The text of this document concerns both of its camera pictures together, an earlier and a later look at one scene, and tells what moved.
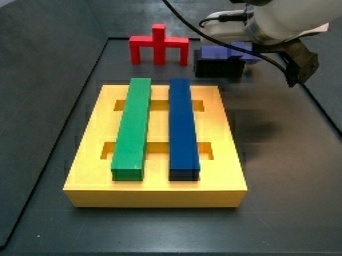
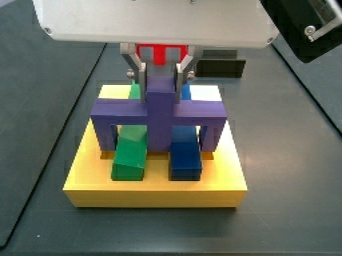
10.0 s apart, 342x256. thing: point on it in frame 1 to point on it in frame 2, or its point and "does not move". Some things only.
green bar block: [128, 160] does not move
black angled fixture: [229, 68] does not move
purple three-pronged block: [221, 52] to [159, 113]
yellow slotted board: [221, 187] does not move
